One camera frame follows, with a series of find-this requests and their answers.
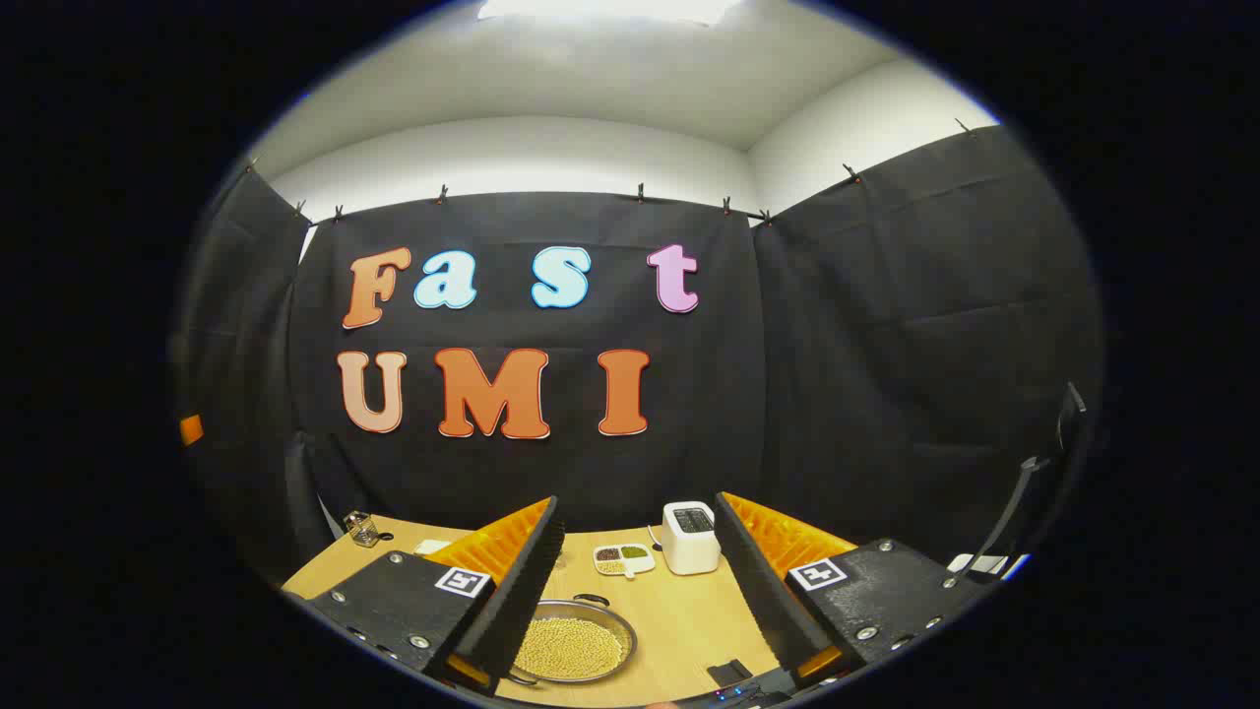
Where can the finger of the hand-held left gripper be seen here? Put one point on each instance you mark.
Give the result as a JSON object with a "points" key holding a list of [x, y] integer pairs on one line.
{"points": [[191, 430]]}

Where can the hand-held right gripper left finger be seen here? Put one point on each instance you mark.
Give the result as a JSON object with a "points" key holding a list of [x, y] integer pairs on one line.
{"points": [[522, 591]]}

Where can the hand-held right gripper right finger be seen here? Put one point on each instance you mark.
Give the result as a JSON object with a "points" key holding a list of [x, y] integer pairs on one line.
{"points": [[758, 591]]}

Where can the steel pot with soybeans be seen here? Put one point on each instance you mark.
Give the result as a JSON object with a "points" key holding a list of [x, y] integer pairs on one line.
{"points": [[571, 650]]}

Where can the white toaster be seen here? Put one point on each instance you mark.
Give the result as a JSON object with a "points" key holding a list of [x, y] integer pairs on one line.
{"points": [[689, 551]]}

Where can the black table clamp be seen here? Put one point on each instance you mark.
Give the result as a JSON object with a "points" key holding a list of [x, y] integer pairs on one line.
{"points": [[728, 674]]}

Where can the sandwich on plate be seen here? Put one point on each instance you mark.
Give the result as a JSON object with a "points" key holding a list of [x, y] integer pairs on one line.
{"points": [[431, 547]]}

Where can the white divided bean tray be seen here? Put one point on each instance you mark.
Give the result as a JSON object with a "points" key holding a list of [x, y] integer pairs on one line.
{"points": [[624, 561]]}

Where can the black backdrop cloth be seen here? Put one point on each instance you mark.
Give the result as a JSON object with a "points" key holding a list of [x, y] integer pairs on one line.
{"points": [[837, 394]]}

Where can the white printed magazine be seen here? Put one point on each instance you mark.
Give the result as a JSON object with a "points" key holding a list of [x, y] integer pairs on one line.
{"points": [[975, 563]]}

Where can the row of black backdrop clips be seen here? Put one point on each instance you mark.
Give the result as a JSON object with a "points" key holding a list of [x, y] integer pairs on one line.
{"points": [[640, 192]]}

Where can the ceiling light panel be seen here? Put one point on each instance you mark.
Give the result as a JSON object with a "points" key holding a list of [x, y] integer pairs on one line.
{"points": [[610, 8]]}

